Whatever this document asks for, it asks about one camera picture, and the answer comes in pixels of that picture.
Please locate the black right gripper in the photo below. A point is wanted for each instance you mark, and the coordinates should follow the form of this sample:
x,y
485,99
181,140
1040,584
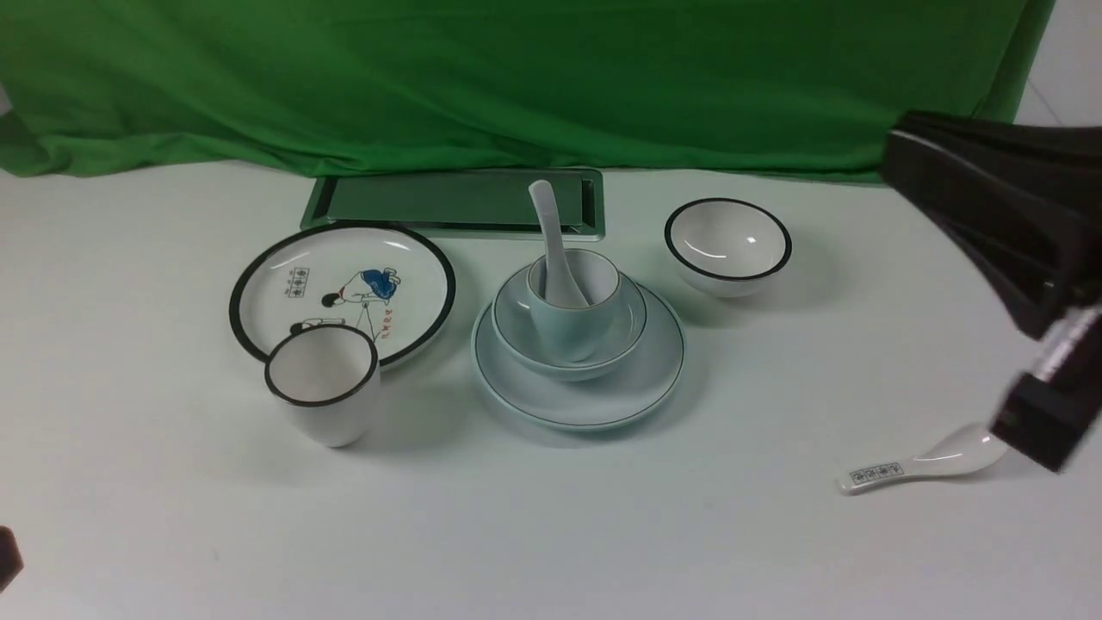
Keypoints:
x,y
1022,203

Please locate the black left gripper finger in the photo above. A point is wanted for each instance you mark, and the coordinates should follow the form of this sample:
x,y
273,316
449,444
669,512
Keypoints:
x,y
11,561

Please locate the pale celadon cup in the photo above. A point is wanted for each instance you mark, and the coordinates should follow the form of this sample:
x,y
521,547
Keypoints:
x,y
570,334

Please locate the pale celadon spoon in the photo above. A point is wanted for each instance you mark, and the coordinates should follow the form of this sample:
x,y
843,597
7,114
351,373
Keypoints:
x,y
560,286

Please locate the white spoon with label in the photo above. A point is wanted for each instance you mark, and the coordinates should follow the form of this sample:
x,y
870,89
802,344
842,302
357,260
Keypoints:
x,y
966,451

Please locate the green backdrop cloth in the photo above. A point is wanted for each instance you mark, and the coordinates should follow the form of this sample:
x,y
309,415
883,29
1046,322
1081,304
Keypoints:
x,y
804,89

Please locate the white bowl black rim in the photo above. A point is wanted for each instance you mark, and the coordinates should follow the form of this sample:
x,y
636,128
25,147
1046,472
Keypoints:
x,y
727,248

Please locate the white cup with bicycle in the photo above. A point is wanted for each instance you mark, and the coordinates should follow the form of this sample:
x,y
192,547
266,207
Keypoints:
x,y
328,381

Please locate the pale celadon plate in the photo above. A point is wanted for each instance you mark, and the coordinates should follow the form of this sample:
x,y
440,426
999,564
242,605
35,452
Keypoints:
x,y
645,381

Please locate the white plate with cartoon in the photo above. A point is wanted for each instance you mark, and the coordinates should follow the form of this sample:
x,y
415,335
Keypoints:
x,y
388,282

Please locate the pale celadon bowl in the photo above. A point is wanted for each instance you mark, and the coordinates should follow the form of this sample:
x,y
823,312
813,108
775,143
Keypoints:
x,y
512,324

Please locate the metal table cable hatch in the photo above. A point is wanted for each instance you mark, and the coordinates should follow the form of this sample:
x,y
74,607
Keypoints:
x,y
481,204

